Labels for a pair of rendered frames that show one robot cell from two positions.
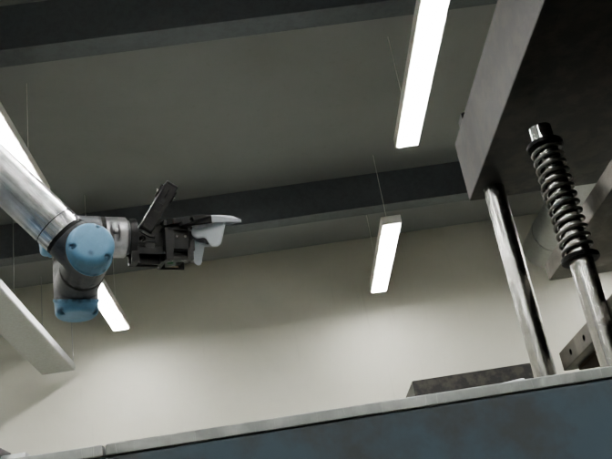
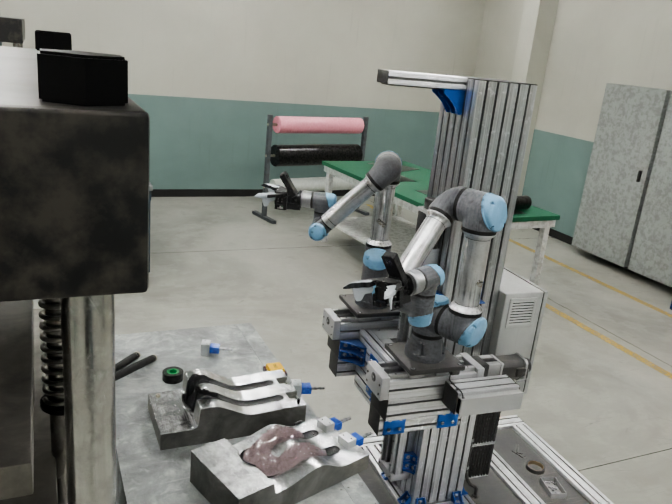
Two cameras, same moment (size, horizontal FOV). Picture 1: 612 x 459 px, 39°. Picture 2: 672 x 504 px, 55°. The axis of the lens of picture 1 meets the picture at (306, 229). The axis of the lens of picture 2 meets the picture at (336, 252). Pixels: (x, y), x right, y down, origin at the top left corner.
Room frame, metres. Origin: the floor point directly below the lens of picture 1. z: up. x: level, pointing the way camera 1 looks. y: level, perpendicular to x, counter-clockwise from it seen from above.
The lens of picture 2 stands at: (3.02, -0.55, 2.09)
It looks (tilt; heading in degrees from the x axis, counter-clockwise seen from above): 18 degrees down; 158
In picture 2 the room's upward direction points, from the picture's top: 6 degrees clockwise
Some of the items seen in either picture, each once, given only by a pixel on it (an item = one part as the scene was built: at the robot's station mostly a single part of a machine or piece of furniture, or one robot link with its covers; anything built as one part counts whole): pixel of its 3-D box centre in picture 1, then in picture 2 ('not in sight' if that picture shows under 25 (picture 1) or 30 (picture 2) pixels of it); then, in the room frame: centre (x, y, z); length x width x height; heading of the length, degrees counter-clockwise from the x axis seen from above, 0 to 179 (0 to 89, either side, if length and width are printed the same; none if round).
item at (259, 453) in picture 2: not in sight; (283, 446); (1.41, -0.01, 0.90); 0.26 x 0.18 x 0.08; 111
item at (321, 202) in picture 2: not in sight; (323, 201); (0.43, 0.41, 1.43); 0.11 x 0.08 x 0.09; 64
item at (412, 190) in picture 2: not in sight; (420, 223); (-2.40, 2.50, 0.51); 2.40 x 1.13 x 1.02; 8
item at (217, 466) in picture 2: not in sight; (283, 459); (1.41, -0.01, 0.85); 0.50 x 0.26 x 0.11; 111
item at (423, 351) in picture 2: not in sight; (426, 342); (1.16, 0.59, 1.09); 0.15 x 0.15 x 0.10
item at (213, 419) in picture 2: not in sight; (226, 400); (1.06, -0.12, 0.87); 0.50 x 0.26 x 0.14; 94
